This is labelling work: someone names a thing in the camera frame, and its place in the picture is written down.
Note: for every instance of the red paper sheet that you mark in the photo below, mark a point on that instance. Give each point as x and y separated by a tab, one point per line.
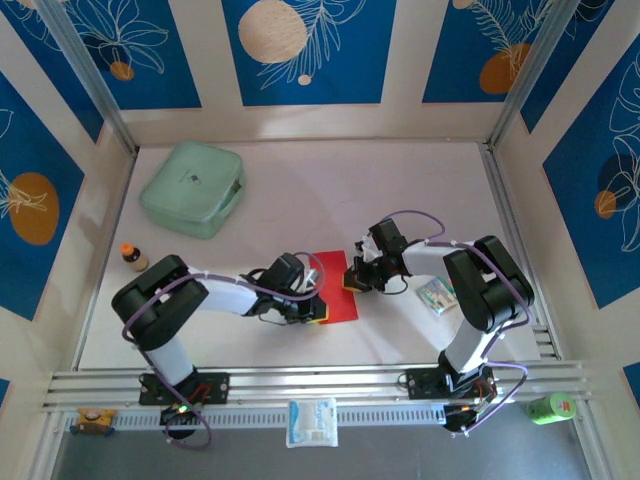
334	280

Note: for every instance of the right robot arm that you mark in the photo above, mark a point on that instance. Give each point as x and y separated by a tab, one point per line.
490	290

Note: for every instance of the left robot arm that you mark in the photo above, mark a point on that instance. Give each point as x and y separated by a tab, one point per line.
160	300

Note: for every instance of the white green snack packet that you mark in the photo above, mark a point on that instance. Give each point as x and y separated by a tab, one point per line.
437	296

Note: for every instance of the white blue tissue pack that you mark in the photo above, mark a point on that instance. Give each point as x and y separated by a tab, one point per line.
310	422

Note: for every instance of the mint green zip pouch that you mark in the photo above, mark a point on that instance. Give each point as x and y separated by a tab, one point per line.
190	185

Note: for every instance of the small bottle orange cap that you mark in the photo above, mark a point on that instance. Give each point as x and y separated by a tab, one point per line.
132	256

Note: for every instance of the green can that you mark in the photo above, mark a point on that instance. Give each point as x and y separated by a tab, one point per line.
547	410

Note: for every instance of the orange blue toy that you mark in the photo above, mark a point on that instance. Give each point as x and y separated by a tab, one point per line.
92	420

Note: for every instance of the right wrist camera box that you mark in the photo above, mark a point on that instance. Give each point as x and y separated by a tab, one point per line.
367	251

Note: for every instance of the aluminium mounting rail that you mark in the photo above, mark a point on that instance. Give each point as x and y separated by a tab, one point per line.
320	382

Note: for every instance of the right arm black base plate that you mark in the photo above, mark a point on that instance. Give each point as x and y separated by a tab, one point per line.
420	382

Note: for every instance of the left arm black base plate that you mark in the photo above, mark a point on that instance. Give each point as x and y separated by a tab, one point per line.
220	387

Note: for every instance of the aluminium side rail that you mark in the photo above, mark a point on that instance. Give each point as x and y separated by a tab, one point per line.
501	190

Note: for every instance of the aluminium frame post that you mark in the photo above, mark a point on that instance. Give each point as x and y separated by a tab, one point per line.
530	70
95	85

